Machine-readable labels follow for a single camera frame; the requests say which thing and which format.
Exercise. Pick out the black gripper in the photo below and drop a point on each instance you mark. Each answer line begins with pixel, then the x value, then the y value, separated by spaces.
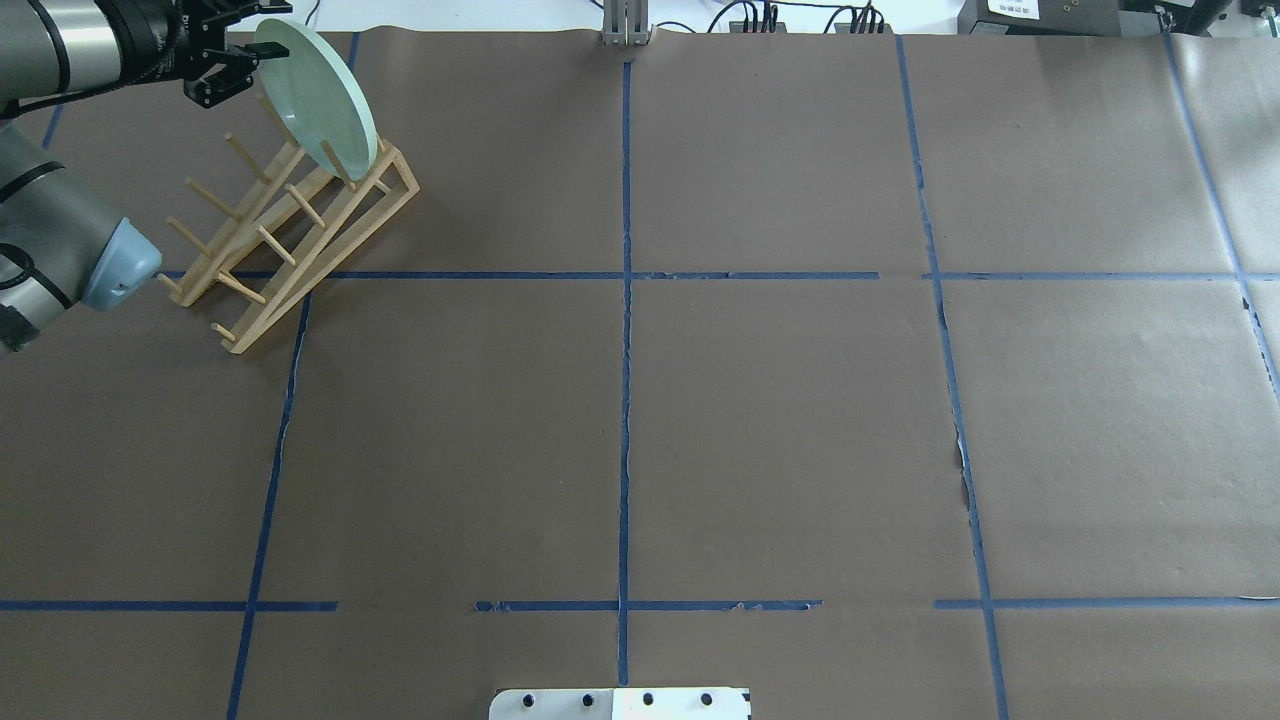
pixel 143 33

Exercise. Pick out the pale green round plate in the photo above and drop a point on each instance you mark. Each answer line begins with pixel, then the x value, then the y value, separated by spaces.
pixel 318 99

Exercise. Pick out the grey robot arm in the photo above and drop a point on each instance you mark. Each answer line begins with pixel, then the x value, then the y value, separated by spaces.
pixel 63 244

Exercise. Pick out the wooden plate drying rack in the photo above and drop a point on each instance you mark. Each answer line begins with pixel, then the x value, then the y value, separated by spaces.
pixel 287 232

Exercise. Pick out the black usb hub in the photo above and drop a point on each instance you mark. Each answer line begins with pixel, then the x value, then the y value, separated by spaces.
pixel 763 20

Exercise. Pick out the grey metal bracket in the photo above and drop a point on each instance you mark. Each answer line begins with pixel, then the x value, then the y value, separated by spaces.
pixel 625 23

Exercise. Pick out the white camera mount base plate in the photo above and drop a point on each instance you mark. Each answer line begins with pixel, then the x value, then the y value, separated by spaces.
pixel 713 702

